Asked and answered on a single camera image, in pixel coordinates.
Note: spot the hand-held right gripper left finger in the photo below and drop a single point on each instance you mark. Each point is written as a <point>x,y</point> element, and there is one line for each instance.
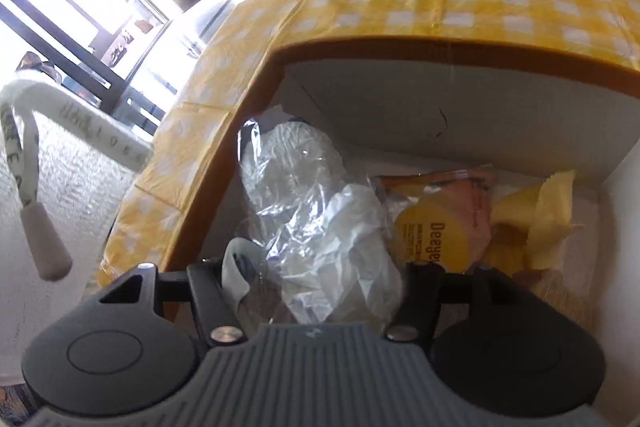
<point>212,292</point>

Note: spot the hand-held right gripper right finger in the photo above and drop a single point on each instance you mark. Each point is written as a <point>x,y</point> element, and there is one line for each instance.
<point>419,292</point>

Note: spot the clear plastic bag white filling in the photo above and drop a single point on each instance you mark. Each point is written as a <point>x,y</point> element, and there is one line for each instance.
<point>310,217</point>

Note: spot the white cardboard box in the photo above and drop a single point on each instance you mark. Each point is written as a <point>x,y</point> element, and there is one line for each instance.
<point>450,127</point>

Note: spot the yellow cloth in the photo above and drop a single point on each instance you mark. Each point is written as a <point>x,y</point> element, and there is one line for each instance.
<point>542,217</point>

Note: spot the beige textured cloth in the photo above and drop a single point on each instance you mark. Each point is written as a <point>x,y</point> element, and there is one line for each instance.
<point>565,297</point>

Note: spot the white textured garment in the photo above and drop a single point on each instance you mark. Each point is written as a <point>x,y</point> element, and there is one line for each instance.
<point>75,207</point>

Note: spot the yellow checkered tablecloth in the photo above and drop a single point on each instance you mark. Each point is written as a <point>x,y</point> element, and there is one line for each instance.
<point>350,7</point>

